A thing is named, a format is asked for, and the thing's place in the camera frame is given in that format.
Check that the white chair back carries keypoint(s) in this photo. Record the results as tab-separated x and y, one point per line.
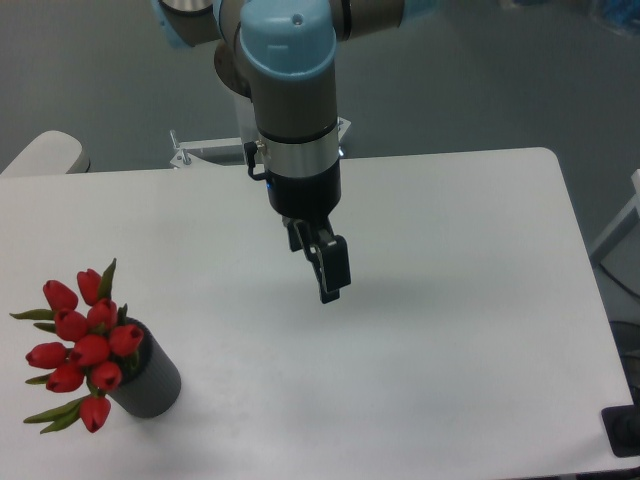
50	153

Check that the white frame at right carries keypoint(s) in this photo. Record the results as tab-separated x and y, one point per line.
614	232

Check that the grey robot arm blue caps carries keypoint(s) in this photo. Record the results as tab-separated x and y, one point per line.
254	25

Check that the grey ribbed vase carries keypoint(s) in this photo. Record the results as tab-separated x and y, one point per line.
154	385

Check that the black device at table edge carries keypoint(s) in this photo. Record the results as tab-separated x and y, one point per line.
622	429

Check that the red tulip bouquet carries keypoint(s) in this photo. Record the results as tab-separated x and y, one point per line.
97	346

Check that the blue objects top right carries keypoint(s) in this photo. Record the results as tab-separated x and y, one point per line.
620	17

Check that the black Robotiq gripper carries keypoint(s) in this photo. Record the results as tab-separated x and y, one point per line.
310	198

